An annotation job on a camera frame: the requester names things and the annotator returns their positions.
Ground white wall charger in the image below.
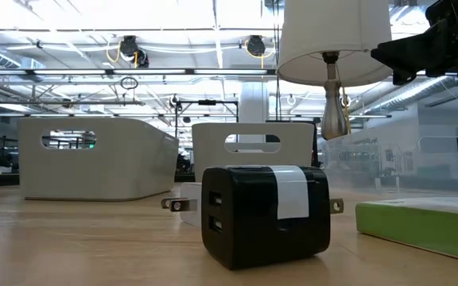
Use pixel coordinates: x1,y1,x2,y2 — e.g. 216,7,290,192
160,181,204,228

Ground grey plastic bin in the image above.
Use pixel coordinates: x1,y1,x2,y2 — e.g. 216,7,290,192
192,122,316,184
17,117,180,202

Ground yellow hanging cable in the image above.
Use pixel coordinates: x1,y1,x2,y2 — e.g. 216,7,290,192
340,85,352,135

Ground black background frame stand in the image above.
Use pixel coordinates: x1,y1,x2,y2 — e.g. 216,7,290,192
174,99,240,139

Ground long ceiling light bar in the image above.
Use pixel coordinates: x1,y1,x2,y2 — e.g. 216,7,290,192
0,68,278,77

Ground clear plastic bin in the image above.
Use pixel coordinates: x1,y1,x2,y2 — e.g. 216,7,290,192
318,101,458,194

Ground black ceiling cable reel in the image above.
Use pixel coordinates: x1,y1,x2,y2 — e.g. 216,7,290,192
245,34,268,58
118,34,150,68

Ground white-shade silver table lamp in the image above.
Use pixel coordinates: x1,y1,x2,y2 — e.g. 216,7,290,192
276,0,394,141

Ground black USB wall charger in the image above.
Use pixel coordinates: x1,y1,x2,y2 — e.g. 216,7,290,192
200,164,345,271

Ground white green-edged product box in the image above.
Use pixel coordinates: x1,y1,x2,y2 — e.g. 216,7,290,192
355,196,458,265

